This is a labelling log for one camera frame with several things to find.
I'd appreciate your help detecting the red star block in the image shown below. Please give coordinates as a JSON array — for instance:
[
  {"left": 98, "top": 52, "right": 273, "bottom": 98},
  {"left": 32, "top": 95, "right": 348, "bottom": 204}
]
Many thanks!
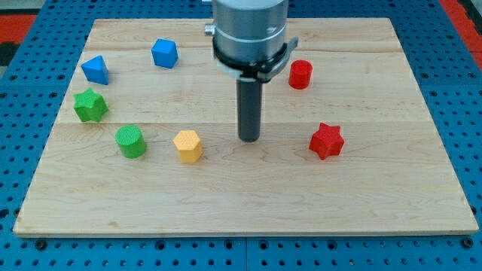
[{"left": 309, "top": 123, "right": 345, "bottom": 160}]

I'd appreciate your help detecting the blue cube block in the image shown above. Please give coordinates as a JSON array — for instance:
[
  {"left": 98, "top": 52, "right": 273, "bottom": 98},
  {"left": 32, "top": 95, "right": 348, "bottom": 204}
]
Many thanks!
[{"left": 151, "top": 39, "right": 178, "bottom": 69}]

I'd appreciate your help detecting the yellow hexagon block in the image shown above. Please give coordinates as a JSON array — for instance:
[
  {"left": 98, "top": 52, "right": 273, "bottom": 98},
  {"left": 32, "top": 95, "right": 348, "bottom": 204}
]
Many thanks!
[{"left": 172, "top": 130, "right": 203, "bottom": 163}]

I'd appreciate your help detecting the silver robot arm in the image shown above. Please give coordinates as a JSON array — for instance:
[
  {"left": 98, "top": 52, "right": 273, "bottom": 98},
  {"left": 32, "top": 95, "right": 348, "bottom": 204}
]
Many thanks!
[{"left": 205, "top": 0, "right": 298, "bottom": 142}]

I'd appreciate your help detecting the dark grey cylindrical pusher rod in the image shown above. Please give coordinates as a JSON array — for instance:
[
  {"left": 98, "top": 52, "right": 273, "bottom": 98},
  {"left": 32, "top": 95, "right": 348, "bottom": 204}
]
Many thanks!
[{"left": 236, "top": 81, "right": 263, "bottom": 142}]

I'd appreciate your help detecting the blue triangle block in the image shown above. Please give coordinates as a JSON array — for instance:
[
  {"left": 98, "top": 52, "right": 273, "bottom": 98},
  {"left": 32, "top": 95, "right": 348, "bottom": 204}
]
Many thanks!
[{"left": 81, "top": 56, "right": 109, "bottom": 85}]

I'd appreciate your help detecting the green star block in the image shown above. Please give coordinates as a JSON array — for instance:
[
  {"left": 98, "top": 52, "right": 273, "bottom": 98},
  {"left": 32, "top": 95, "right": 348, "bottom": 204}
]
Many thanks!
[{"left": 74, "top": 88, "right": 108, "bottom": 122}]

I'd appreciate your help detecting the green cylinder block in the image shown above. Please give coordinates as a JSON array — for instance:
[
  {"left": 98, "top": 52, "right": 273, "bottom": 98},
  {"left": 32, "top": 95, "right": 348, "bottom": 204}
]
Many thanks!
[{"left": 115, "top": 124, "right": 147, "bottom": 159}]

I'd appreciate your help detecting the wooden board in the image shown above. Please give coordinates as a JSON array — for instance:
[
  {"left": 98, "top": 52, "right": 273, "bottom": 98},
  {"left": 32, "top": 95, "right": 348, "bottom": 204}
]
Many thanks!
[{"left": 14, "top": 18, "right": 478, "bottom": 238}]

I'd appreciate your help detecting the red cylinder block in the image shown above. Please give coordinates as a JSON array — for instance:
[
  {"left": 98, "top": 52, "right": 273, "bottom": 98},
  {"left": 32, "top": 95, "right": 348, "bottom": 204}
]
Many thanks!
[{"left": 288, "top": 59, "right": 313, "bottom": 90}]

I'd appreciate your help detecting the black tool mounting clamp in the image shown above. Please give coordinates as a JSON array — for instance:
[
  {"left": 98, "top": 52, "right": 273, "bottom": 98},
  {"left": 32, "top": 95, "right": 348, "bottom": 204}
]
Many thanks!
[{"left": 212, "top": 37, "right": 299, "bottom": 83}]

